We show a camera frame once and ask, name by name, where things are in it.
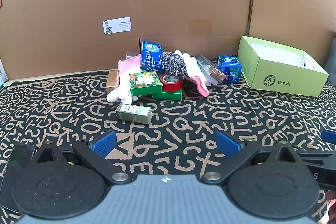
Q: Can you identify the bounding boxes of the olive green small box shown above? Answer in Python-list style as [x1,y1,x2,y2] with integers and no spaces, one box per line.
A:
[115,103,153,125]

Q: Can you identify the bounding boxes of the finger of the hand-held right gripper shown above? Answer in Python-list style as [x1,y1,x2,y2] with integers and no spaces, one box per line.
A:
[321,130,336,141]

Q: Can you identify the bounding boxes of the blue medicine box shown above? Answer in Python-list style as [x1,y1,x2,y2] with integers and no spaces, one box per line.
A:
[140,40,165,74]

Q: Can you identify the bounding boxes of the black smartphone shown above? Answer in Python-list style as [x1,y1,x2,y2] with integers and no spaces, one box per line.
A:
[0,143,38,214]

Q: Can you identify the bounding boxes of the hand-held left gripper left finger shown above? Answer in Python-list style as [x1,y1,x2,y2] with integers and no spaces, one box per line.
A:
[34,130,137,186]

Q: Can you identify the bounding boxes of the clear plastic box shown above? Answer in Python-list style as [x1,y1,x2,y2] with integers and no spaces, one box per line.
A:
[196,54,227,85]

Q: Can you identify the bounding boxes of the red tape roll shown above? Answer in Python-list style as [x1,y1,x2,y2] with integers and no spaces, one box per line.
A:
[160,73,184,93]

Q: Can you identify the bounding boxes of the blue packet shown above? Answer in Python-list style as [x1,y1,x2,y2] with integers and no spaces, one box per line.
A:
[217,55,243,83]

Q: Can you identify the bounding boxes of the grey speckled knit scrubber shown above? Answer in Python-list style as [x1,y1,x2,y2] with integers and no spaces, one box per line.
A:
[160,52,188,80]

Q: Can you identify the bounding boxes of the green shoe box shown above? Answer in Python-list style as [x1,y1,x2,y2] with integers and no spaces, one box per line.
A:
[238,35,329,98]

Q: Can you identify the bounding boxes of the plain green box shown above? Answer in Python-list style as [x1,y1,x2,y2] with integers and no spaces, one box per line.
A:
[151,88,183,102]

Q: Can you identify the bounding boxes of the white glove with pink cuff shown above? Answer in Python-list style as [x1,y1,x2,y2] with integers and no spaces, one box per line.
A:
[106,54,142,104]
[175,49,210,98]

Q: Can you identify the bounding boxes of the grey fabric item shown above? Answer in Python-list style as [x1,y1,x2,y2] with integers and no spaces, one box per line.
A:
[324,38,336,71]

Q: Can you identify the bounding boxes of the white shipping label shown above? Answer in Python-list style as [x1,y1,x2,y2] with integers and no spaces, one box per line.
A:
[102,16,132,35]

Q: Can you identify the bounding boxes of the green floral box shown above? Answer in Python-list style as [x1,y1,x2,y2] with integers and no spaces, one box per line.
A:
[129,71,163,97]

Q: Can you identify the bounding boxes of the black mat with beige letters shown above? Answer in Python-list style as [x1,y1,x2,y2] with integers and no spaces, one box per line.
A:
[0,70,336,224]

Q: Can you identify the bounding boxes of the clear plastic cup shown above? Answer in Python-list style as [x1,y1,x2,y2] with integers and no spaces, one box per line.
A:
[125,50,140,61]

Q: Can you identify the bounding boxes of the copper coloured box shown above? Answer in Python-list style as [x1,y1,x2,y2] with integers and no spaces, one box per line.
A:
[105,70,120,89]

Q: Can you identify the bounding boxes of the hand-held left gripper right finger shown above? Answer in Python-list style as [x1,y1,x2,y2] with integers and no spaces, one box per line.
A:
[201,131,303,186]

